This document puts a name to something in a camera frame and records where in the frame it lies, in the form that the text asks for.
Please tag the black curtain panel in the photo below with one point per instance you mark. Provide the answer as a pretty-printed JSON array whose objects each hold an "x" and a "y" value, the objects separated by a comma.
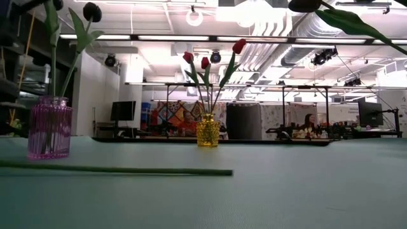
[{"x": 243, "y": 121}]

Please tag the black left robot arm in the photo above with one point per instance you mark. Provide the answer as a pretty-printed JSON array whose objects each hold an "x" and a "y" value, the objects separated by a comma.
[{"x": 28, "y": 2}]

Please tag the colourful patterned quilt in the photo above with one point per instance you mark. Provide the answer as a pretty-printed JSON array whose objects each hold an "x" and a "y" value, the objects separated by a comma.
[{"x": 165, "y": 113}]

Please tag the white cloth panel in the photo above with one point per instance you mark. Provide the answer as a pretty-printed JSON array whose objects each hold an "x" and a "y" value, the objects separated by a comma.
[{"x": 273, "y": 116}]

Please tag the pink ribbed glass vase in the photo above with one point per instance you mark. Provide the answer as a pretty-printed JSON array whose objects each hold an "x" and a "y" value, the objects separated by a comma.
[{"x": 49, "y": 130}]

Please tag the black metal rig frame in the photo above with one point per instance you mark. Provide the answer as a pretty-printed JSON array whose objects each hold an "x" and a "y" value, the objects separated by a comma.
[
  {"x": 327, "y": 108},
  {"x": 167, "y": 108}
]

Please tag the person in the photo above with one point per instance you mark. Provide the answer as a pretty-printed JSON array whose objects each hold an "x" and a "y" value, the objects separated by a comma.
[
  {"x": 188, "y": 124},
  {"x": 308, "y": 124}
]

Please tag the silver ventilation duct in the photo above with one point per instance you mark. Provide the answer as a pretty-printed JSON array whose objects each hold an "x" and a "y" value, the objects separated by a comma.
[{"x": 299, "y": 54}]

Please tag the green stem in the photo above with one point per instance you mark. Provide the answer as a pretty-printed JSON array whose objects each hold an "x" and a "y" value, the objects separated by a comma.
[{"x": 127, "y": 170}]

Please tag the yellow glass vase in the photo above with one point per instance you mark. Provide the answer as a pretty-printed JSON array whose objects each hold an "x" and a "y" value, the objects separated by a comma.
[{"x": 208, "y": 130}]

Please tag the long light bar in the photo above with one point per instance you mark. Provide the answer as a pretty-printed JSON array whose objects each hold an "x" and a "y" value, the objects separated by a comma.
[{"x": 178, "y": 37}]

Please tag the thin yellow pole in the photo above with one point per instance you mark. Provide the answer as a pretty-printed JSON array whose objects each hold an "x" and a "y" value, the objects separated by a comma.
[{"x": 26, "y": 51}]

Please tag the black ceiling camera cluster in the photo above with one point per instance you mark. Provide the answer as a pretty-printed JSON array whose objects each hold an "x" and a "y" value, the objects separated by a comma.
[{"x": 324, "y": 55}]

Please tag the teal table mat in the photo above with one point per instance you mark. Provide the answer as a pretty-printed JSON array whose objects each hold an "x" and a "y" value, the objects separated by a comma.
[{"x": 222, "y": 197}]

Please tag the small green object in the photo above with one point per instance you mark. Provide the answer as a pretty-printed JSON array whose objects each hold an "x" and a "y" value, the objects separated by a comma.
[{"x": 16, "y": 125}]

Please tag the blue bin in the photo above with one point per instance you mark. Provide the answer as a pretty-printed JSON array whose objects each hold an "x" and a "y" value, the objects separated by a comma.
[{"x": 145, "y": 111}]

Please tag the black monitor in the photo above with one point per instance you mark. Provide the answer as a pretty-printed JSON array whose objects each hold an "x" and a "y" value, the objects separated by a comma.
[
  {"x": 370, "y": 114},
  {"x": 123, "y": 110}
]

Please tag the black ceiling spotlight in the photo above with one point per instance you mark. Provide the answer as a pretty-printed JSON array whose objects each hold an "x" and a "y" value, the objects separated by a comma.
[
  {"x": 215, "y": 57},
  {"x": 110, "y": 60},
  {"x": 353, "y": 82}
]

